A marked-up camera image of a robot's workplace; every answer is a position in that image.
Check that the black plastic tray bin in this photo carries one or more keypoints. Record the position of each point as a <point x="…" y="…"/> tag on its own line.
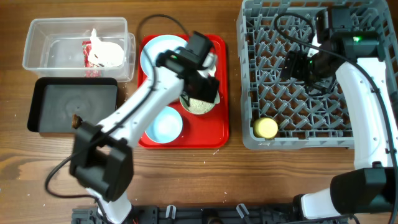
<point x="56" y="100"/>

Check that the small light blue bowl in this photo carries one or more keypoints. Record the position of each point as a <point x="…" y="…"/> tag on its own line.
<point x="166" y="127"/>

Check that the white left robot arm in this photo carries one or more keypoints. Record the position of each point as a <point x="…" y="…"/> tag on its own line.
<point x="102" y="154"/>

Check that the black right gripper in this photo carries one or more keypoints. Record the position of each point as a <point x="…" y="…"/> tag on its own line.
<point x="292" y="66"/>

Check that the white plastic spoon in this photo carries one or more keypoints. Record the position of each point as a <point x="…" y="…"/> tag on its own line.
<point x="210" y="64"/>

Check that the brown food scrap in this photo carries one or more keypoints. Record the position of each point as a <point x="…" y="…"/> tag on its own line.
<point x="76" y="121"/>

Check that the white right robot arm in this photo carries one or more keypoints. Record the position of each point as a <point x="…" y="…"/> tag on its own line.
<point x="356" y="60"/>

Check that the grey dishwasher rack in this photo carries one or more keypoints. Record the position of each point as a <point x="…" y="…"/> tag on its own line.
<point x="304" y="118"/>

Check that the white crumpled plastic wrapper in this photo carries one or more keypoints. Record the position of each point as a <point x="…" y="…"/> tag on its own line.
<point x="105" y="54"/>

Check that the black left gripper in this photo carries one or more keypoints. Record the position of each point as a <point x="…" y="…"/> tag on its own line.
<point x="209" y="91"/>

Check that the red serving tray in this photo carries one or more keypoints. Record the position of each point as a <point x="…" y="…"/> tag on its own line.
<point x="210" y="130"/>

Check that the red snack wrapper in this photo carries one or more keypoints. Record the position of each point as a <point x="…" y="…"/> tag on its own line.
<point x="91" y="72"/>

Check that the green bowl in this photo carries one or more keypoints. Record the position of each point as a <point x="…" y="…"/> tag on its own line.
<point x="216" y="101"/>

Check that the rice grains heap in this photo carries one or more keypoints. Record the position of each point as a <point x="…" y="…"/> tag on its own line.
<point x="197" y="107"/>

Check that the light blue plate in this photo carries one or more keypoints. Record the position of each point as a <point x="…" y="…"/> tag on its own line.
<point x="156" y="46"/>

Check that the yellow plastic cup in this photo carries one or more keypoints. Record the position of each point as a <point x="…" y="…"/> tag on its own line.
<point x="265" y="128"/>

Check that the clear plastic bin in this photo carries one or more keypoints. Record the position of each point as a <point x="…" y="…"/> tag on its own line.
<point x="53" y="46"/>

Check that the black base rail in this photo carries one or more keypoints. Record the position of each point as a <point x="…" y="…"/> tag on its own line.
<point x="240" y="214"/>

